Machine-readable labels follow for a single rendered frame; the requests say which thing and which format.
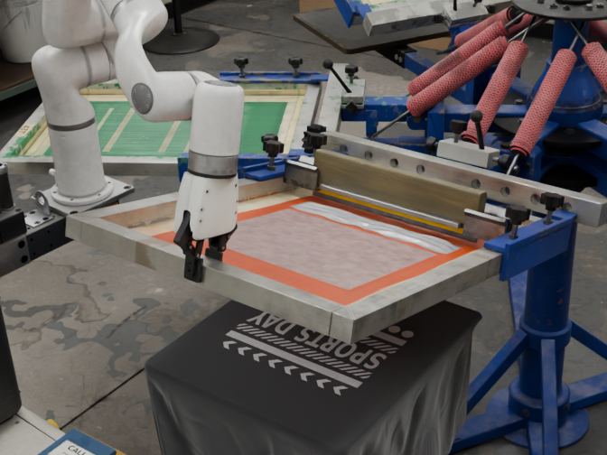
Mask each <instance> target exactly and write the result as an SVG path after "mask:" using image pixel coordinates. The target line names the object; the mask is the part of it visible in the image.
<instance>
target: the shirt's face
mask: <svg viewBox="0 0 607 455"><path fill-rule="evenodd" d="M256 311H258V309H255V308H253V307H250V306H247V305H246V304H243V303H241V302H236V301H234V300H231V301H230V302H228V303H227V304H226V305H224V306H223V307H221V308H220V309H219V310H217V311H215V312H214V313H213V314H211V315H210V316H209V317H208V318H207V319H205V320H203V321H202V322H201V323H199V324H198V325H196V326H195V327H194V328H192V329H191V330H189V331H188V332H186V333H185V334H184V335H182V336H181V337H179V338H178V339H177V340H176V341H174V342H173V343H172V344H170V345H169V346H167V347H166V348H164V349H163V350H161V351H160V352H159V353H157V354H156V355H154V356H153V357H151V358H150V359H149V360H148V364H149V365H150V366H152V367H155V368H158V369H160V370H162V371H164V372H166V373H168V374H170V375H172V376H176V377H178V378H180V379H182V380H184V381H186V382H188V383H190V384H193V385H196V386H197V387H200V388H202V389H204V390H206V391H209V392H211V393H213V394H215V395H218V396H220V397H222V398H224V399H227V400H229V401H231V402H232V403H235V404H238V405H240V406H243V407H245V408H247V409H248V410H250V411H253V412H255V413H258V414H261V415H263V416H265V417H266V418H269V419H271V420H273V421H275V422H277V423H281V424H283V425H284V426H287V427H289V428H291V429H293V430H296V431H298V432H300V433H303V434H305V435H307V436H309V437H311V438H314V439H316V440H317V441H321V442H323V443H325V444H327V445H330V446H332V447H333V448H342V447H344V446H346V445H347V444H348V443H349V442H350V441H351V440H352V439H353V438H354V437H355V436H356V435H357V434H358V433H359V432H360V431H361V430H362V429H363V428H364V427H365V426H366V425H367V424H368V423H369V422H370V421H371V420H372V419H373V418H374V417H375V416H376V415H377V414H378V413H379V412H380V411H381V410H382V409H383V408H384V407H385V406H386V405H387V404H388V403H389V402H390V401H391V400H392V399H393V398H394V397H395V396H396V395H397V394H398V393H399V392H400V391H401V390H402V389H403V388H404V387H405V386H406V385H407V384H408V383H409V382H410V381H411V380H412V379H413V378H414V377H415V376H416V375H417V374H418V373H419V372H420V371H421V370H422V369H424V368H425V367H426V366H427V365H428V364H429V363H430V362H431V361H432V360H433V359H434V358H435V357H436V356H437V355H438V354H439V353H440V352H441V351H442V350H443V349H444V348H445V347H446V346H447V345H448V344H449V343H450V342H451V341H452V340H453V339H454V338H455V337H456V336H457V335H458V334H459V333H460V332H461V331H462V330H463V329H464V328H465V327H466V326H467V325H468V324H469V323H470V322H471V321H472V320H473V319H474V318H475V317H476V316H477V315H478V314H481V313H480V312H478V311H474V310H471V309H468V308H465V307H462V306H460V305H457V304H454V303H451V302H447V301H441V302H438V303H437V304H435V305H433V306H431V307H429V308H426V309H424V310H422V311H420V312H418V313H416V314H414V315H412V316H410V317H408V318H405V319H403V320H401V321H399V322H397V323H395V324H396V325H398V326H401V327H403V328H406V329H409V330H413V331H415V332H416V334H415V335H414V336H413V337H412V338H411V339H409V340H408V341H407V342H406V343H405V344H404V345H403V346H402V347H401V348H400V349H399V350H398V351H396V352H395V353H394V354H393V355H392V356H391V357H390V358H389V359H388V360H387V361H386V362H385V363H384V364H382V365H381V366H380V367H379V368H378V369H377V370H376V371H375V372H374V373H373V374H372V375H371V376H369V377H368V378H367V379H366V380H365V381H364V382H363V383H362V384H361V385H360V386H359V387H358V388H357V389H355V390H354V391H353V392H352V393H351V394H350V395H349V396H348V397H347V398H346V399H345V398H343V397H340V396H338V395H335V394H333V393H330V392H328V391H325V390H323V389H321V388H319V387H317V386H314V385H311V384H308V383H306V382H304V381H302V380H299V379H297V378H295V377H292V376H289V375H287V374H285V373H282V372H280V371H277V370H275V369H273V368H271V367H267V366H265V365H262V364H260V363H258V362H256V361H254V360H251V359H249V358H247V357H243V356H240V355H239V354H236V353H234V352H232V351H229V350H227V349H224V348H222V347H219V346H217V345H214V343H215V342H216V341H218V340H219V339H221V338H222V337H223V336H225V335H226V334H227V333H229V332H230V331H231V330H233V329H234V328H236V327H237V326H238V325H239V324H240V323H241V322H243V321H244V320H246V319H247V318H248V317H250V316H251V315H252V314H254V313H255V312H256Z"/></svg>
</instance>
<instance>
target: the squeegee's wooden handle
mask: <svg viewBox="0 0 607 455"><path fill-rule="evenodd" d="M313 166H314V167H317V168H318V170H319V172H320V174H319V181H318V187H320V184H323V183H324V184H327V185H331V186H333V187H337V188H340V189H344V190H349V191H352V192H356V193H358V194H362V195H365V196H369V197H371V198H375V199H378V200H384V201H387V202H390V203H394V204H397V205H400V206H403V207H407V208H411V209H416V210H419V211H423V212H425V213H429V214H432V215H436V216H438V217H442V218H448V219H450V220H454V221H457V222H461V223H462V224H461V228H463V225H464V220H465V214H464V211H465V209H471V210H474V211H478V212H481V213H484V210H485V205H486V199H487V192H486V191H483V190H476V189H473V188H470V187H466V186H462V185H459V184H455V183H452V182H449V181H442V180H438V179H436V178H432V177H428V176H424V175H421V174H418V173H414V172H408V171H404V170H401V169H398V168H394V167H390V166H386V165H384V164H380V163H376V162H370V161H367V160H363V159H360V158H356V157H352V156H349V155H346V154H342V153H335V152H333V151H329V150H325V149H319V150H317V151H316V152H315V155H314V162H313Z"/></svg>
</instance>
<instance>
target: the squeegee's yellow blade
mask: <svg viewBox="0 0 607 455"><path fill-rule="evenodd" d="M317 192H320V193H323V194H327V195H330V196H333V197H336V198H339V199H343V200H348V201H351V202H355V203H358V204H360V205H364V206H367V207H371V208H373V209H379V210H383V211H386V212H388V213H392V214H395V215H398V216H401V217H405V218H410V219H413V220H416V221H420V222H423V223H426V224H429V225H432V226H436V227H439V228H444V229H448V230H451V231H454V232H457V233H460V234H462V232H463V228H453V227H447V226H445V225H442V224H438V223H435V222H432V221H429V220H425V219H422V218H417V217H413V216H410V215H407V214H404V213H401V212H397V211H394V210H391V209H385V208H382V207H379V206H376V205H372V204H369V203H367V202H363V201H360V200H355V199H351V198H348V197H344V196H341V195H338V194H335V193H331V192H328V191H326V190H318V191H317Z"/></svg>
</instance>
